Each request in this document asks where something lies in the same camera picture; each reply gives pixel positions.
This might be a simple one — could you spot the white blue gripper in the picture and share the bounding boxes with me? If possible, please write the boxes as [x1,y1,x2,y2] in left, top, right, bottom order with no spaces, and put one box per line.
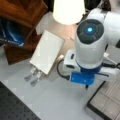
[63,50,120,85]

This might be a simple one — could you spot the grey jewelry box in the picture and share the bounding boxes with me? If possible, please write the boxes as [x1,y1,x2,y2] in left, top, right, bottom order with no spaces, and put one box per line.
[86,80,120,120]

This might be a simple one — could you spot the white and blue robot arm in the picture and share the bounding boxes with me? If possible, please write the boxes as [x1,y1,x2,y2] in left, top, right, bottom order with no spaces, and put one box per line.
[63,8,120,86]

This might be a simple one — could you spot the white spiral notebook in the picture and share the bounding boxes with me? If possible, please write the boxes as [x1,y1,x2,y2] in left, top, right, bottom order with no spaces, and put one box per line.
[30,30,64,74]

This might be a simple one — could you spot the metal binder clips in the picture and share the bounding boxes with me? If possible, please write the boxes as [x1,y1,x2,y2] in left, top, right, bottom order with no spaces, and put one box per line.
[24,67,43,86]

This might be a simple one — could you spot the white lamp shade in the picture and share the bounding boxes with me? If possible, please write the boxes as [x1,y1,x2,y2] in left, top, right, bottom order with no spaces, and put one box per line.
[53,0,85,25]

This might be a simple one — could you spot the brown wooden shelf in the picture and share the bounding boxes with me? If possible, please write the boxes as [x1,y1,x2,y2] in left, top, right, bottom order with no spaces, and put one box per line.
[0,0,48,65]

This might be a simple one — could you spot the blue book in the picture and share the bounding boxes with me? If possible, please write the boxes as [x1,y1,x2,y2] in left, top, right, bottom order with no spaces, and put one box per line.
[0,18,24,46]

